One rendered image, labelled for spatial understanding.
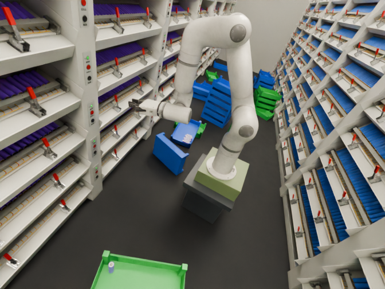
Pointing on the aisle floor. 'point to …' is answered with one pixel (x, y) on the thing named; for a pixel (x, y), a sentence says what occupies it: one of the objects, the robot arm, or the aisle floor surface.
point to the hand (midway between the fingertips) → (133, 103)
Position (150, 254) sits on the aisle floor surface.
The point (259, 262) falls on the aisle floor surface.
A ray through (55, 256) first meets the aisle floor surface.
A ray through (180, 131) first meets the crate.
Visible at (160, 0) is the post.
